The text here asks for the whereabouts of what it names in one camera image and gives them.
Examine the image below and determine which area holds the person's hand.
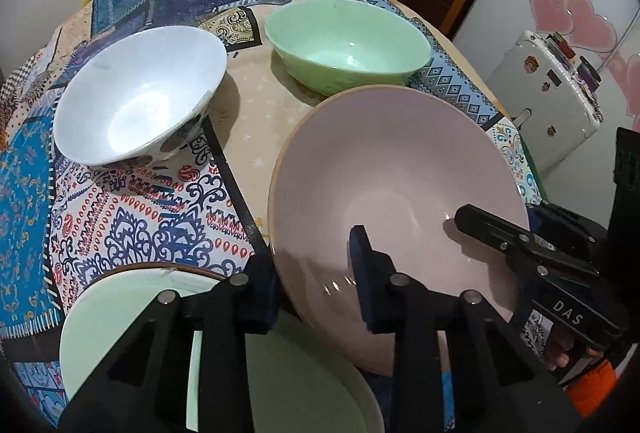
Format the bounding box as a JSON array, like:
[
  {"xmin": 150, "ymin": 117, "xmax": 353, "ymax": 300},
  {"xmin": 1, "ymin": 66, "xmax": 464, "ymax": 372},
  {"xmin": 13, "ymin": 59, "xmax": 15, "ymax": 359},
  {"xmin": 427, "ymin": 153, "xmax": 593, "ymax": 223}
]
[{"xmin": 544, "ymin": 323, "xmax": 603, "ymax": 371}]

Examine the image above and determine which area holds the white patterned bowl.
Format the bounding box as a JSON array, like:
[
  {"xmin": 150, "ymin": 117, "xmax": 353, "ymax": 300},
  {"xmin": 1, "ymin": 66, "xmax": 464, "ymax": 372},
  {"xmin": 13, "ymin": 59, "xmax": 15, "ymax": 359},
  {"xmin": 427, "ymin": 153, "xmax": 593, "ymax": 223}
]
[{"xmin": 52, "ymin": 26, "xmax": 228, "ymax": 170}]

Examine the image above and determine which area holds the orange sleeve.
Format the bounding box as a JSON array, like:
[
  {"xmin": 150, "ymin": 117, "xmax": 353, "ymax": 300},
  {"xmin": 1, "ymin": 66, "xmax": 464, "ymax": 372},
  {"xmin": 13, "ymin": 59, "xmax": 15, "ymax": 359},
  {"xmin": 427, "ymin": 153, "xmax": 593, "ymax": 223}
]
[{"xmin": 565, "ymin": 361, "xmax": 617, "ymax": 419}]

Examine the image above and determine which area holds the white mini fridge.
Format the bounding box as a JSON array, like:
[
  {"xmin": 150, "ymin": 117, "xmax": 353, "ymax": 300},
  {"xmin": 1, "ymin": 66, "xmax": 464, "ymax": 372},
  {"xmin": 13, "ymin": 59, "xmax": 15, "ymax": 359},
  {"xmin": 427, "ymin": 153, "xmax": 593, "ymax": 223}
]
[{"xmin": 486, "ymin": 30, "xmax": 603, "ymax": 173}]

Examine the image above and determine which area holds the green bowl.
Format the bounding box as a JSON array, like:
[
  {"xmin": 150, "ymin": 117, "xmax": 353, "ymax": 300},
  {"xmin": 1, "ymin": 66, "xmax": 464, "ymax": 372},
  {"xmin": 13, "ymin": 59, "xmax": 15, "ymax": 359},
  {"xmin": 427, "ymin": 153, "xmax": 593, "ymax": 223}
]
[{"xmin": 264, "ymin": 0, "xmax": 432, "ymax": 97}]

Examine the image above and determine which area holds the light green plate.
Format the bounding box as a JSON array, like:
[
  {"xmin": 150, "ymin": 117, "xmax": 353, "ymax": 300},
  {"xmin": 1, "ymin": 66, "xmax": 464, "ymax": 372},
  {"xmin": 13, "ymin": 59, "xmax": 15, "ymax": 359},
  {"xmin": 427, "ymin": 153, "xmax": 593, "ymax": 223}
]
[{"xmin": 60, "ymin": 267, "xmax": 384, "ymax": 432}]

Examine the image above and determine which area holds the patchwork patterned tablecloth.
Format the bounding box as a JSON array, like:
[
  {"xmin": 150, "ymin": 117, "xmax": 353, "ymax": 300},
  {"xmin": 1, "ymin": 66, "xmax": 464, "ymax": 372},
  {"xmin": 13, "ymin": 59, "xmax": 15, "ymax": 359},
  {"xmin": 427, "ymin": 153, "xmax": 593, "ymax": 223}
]
[{"xmin": 0, "ymin": 0, "xmax": 557, "ymax": 433}]

